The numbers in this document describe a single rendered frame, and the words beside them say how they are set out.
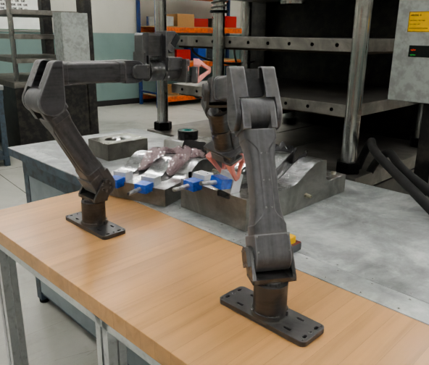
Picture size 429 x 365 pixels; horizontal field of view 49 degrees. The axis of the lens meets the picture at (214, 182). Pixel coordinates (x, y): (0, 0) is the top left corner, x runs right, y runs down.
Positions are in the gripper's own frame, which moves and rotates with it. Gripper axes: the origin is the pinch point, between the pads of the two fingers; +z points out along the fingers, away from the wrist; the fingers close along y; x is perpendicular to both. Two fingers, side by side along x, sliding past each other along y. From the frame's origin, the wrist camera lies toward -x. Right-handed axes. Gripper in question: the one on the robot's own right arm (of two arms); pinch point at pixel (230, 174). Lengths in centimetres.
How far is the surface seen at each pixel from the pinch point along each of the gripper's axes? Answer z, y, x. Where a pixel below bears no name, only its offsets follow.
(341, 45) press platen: 0, 21, -85
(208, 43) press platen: 8, 95, -81
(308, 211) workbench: 20.0, -11.6, -17.8
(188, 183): 3.3, 10.4, 6.7
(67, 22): 61, 402, -154
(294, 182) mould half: 10.9, -7.5, -17.4
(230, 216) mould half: 9.4, -3.8, 5.4
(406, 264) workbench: 11.8, -46.9, -8.1
